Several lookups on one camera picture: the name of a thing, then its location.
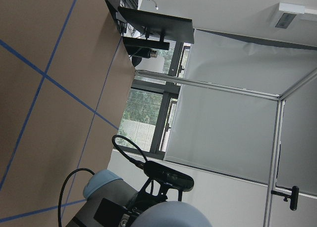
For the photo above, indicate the light blue plastic cup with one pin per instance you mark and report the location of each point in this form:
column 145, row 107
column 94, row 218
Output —
column 172, row 214

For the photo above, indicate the black monitor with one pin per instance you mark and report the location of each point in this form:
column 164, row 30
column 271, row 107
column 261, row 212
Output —
column 169, row 27

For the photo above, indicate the aluminium frame post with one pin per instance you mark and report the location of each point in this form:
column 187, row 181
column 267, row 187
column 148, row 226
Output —
column 208, row 85

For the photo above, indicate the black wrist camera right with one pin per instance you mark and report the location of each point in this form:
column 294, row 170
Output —
column 168, row 178

